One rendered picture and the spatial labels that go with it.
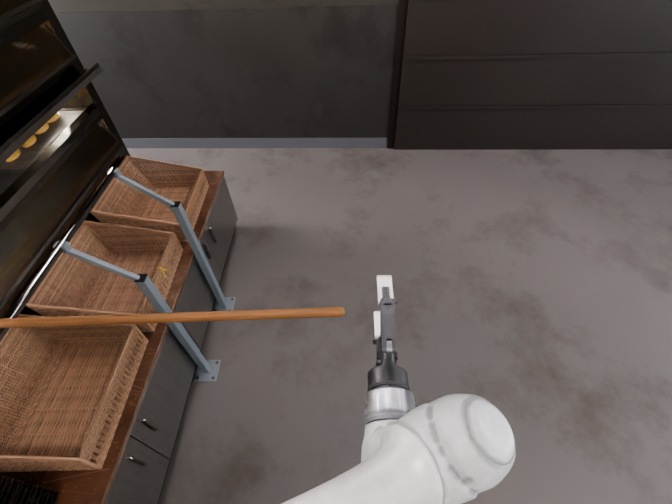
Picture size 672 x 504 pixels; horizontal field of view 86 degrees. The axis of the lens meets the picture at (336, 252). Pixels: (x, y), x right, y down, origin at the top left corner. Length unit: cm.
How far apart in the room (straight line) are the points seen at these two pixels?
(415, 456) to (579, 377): 227
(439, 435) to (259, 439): 185
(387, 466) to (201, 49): 369
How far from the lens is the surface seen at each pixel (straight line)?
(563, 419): 253
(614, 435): 263
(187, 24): 384
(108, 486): 183
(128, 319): 130
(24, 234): 217
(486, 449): 46
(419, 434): 48
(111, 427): 186
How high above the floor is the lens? 214
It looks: 48 degrees down
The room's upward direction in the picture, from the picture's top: 3 degrees counter-clockwise
